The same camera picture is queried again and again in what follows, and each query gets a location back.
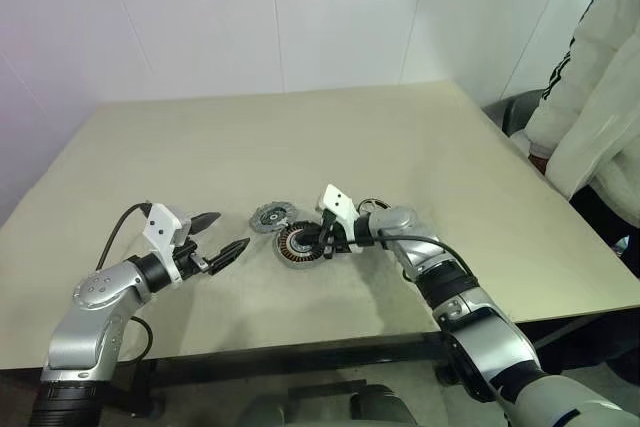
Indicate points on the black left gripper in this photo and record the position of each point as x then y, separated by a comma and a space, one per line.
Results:
186, 262

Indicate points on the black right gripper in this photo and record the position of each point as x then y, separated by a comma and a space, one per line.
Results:
339, 242

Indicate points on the motor stator with copper windings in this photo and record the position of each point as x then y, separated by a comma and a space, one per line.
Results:
287, 247

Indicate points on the silver toothed gear plate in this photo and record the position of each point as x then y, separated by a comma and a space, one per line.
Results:
272, 217

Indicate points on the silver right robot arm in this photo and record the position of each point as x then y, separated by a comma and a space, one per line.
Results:
400, 219

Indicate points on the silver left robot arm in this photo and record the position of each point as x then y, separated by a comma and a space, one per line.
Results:
95, 292

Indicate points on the folding chair with dark backrest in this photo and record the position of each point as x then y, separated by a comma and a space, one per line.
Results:
515, 109

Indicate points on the person in white jacket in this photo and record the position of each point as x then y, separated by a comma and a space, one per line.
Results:
600, 122

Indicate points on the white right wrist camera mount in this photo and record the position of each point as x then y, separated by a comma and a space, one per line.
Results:
335, 199

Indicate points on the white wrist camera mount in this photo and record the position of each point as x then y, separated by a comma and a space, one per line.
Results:
160, 222
335, 199

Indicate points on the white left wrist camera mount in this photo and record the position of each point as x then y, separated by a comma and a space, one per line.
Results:
160, 222

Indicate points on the black table frame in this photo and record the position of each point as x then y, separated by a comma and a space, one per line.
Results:
300, 354

